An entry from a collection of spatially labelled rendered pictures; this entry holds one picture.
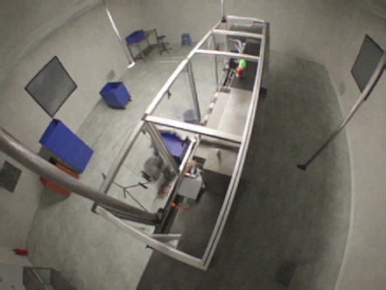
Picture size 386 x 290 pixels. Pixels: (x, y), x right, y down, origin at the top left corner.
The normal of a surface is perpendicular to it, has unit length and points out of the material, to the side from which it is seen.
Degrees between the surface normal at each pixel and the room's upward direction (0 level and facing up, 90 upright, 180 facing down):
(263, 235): 0
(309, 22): 90
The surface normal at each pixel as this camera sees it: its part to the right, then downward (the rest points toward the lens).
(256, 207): -0.15, -0.51
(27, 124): 0.92, 0.25
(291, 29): -0.36, 0.83
